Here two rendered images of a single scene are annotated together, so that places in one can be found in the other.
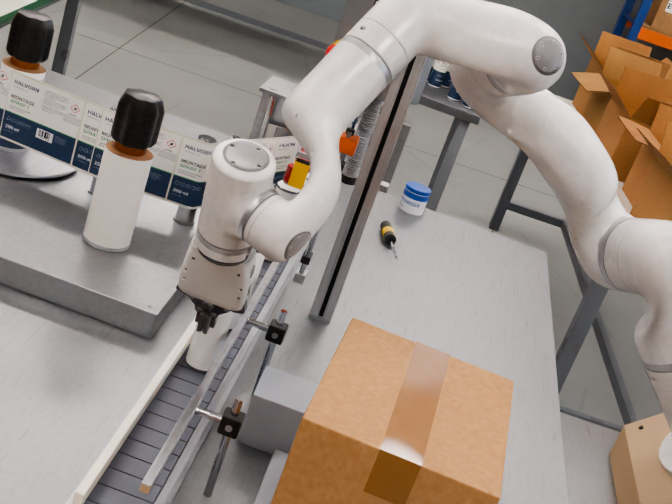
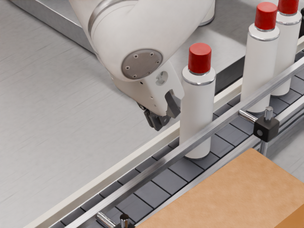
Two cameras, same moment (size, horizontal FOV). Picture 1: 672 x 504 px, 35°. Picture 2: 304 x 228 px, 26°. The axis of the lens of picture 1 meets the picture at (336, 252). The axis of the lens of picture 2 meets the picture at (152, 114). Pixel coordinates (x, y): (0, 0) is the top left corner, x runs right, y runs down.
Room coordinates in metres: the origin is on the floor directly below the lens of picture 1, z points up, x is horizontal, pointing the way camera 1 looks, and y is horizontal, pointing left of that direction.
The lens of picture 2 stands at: (0.87, -0.34, 1.64)
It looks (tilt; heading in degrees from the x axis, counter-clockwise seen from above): 41 degrees down; 43
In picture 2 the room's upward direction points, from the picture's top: straight up
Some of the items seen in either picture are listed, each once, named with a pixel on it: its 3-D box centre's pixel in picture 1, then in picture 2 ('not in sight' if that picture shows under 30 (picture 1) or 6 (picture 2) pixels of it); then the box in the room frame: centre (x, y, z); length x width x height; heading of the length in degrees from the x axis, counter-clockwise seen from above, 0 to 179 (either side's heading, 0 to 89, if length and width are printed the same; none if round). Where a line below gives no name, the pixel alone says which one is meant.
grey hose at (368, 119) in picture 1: (363, 133); not in sight; (2.03, 0.03, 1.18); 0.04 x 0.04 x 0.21
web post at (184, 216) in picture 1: (195, 180); not in sight; (2.01, 0.32, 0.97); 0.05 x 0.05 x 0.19
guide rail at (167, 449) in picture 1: (248, 310); (251, 100); (1.58, 0.10, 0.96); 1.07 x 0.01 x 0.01; 178
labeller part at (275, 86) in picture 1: (289, 90); not in sight; (2.29, 0.22, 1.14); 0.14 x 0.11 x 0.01; 178
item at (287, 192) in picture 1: (281, 212); not in sight; (1.98, 0.13, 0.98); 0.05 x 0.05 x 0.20
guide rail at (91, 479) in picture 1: (199, 320); (215, 102); (1.58, 0.18, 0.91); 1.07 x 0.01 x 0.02; 178
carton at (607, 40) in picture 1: (616, 83); not in sight; (5.10, -0.98, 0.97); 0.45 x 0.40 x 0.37; 95
